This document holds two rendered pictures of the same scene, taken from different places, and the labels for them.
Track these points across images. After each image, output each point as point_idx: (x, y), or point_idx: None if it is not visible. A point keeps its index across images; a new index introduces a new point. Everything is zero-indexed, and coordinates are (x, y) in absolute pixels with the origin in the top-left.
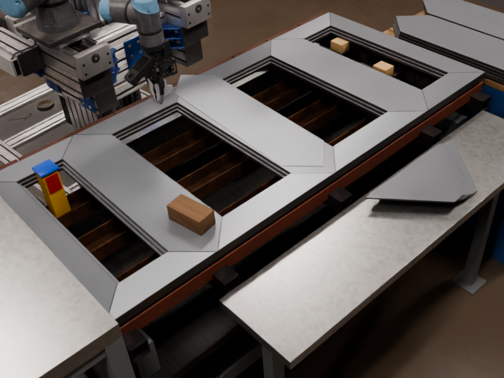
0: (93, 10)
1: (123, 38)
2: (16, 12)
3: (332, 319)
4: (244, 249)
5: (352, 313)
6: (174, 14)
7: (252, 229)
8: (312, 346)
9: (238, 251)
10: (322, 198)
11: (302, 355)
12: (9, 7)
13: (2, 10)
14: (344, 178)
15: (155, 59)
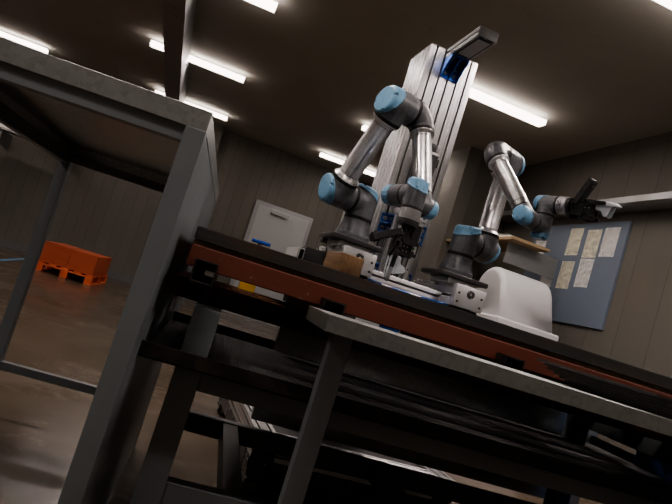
0: (384, 260)
1: (393, 283)
2: (326, 192)
3: (411, 339)
4: (369, 307)
5: (441, 356)
6: (447, 293)
7: (389, 289)
8: (367, 330)
9: (361, 301)
10: (486, 348)
11: (349, 327)
12: (324, 189)
13: (318, 194)
14: (525, 351)
15: (402, 231)
